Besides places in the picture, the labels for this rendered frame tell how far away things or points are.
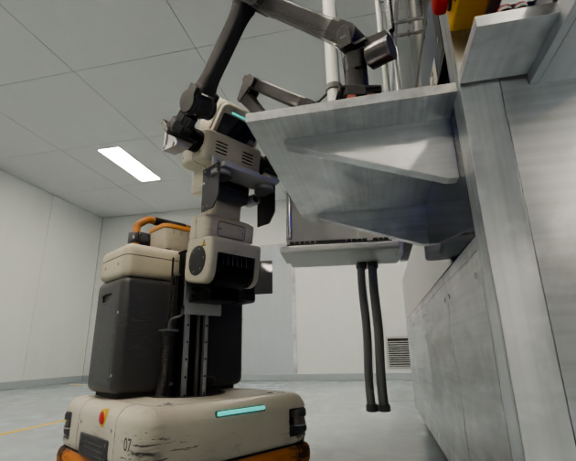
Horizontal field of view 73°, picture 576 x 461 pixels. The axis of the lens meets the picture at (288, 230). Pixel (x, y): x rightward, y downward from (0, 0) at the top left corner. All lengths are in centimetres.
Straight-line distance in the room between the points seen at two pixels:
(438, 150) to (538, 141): 18
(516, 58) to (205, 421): 112
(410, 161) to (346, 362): 552
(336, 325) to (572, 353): 565
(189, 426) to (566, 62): 116
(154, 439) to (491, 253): 92
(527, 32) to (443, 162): 25
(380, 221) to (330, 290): 505
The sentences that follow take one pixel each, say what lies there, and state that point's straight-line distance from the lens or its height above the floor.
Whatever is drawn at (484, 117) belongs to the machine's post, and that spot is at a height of 79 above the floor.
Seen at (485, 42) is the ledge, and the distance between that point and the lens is 72.
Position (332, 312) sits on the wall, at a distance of 627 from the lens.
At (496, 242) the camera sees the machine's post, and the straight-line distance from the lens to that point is 68.
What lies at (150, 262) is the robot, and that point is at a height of 74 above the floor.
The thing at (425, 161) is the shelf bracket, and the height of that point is 77.
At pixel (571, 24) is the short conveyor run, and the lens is 72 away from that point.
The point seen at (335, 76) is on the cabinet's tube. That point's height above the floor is 177.
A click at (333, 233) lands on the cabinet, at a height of 91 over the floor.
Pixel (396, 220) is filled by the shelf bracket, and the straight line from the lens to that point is 130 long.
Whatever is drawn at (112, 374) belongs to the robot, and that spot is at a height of 36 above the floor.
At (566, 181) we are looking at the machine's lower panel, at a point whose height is 66.
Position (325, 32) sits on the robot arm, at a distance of 112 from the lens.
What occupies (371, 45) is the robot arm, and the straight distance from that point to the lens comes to 104.
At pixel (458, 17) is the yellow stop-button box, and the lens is 82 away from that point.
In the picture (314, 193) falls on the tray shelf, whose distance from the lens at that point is 116.
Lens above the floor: 42
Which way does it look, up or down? 17 degrees up
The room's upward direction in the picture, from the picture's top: 1 degrees counter-clockwise
